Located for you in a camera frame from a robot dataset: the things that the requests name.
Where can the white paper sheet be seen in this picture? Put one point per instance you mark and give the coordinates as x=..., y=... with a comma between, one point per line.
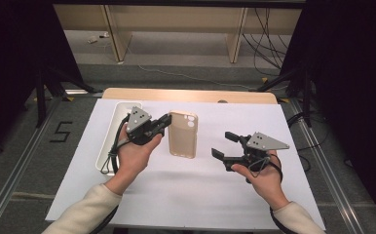
x=208, y=195

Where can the black metal stand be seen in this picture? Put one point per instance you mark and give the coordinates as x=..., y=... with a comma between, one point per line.
x=306, y=94
x=40, y=97

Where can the black curtain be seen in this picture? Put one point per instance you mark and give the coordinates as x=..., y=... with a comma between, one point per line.
x=355, y=65
x=10, y=48

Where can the person's left hand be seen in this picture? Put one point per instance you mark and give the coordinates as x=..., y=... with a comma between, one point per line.
x=132, y=159

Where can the beige phone case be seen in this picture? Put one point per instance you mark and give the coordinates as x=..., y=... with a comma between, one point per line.
x=182, y=139

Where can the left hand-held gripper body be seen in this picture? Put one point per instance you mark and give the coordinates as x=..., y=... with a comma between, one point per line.
x=137, y=122

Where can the aluminium floor rail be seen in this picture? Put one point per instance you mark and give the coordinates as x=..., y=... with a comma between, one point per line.
x=329, y=177
x=14, y=175

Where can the white plastic storage bin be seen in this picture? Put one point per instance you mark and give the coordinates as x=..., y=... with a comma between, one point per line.
x=121, y=112

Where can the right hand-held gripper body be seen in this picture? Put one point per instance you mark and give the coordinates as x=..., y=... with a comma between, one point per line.
x=267, y=143

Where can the light wooden desk frame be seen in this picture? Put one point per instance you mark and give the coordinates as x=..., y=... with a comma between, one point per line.
x=176, y=18

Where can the person's right hand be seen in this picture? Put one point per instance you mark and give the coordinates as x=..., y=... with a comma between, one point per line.
x=269, y=185

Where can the light wooden table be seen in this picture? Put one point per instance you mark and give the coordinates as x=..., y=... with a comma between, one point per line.
x=182, y=95

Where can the small white plug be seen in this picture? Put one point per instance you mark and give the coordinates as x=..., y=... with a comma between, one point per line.
x=92, y=39

